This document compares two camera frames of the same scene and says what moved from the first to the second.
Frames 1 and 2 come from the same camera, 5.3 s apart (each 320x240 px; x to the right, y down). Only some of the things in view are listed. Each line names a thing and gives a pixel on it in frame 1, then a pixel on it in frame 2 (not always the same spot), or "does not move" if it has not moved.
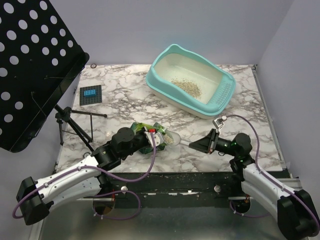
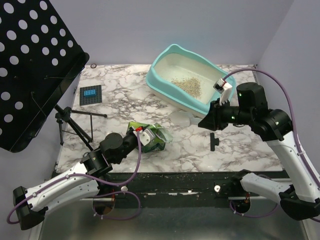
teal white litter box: [189, 81] does not move
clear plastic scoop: [171, 139] -> [184, 119]
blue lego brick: [89, 93] does not move
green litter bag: [136, 126] does not move
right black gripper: [213, 141] -> [213, 116]
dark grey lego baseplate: [90, 95] does not move
